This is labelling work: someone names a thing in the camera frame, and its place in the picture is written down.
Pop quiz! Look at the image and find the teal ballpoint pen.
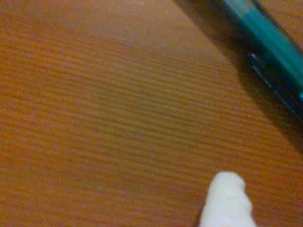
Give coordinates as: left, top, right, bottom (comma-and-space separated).
212, 0, 303, 121

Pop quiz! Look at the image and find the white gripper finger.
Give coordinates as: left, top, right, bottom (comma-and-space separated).
198, 171, 258, 227

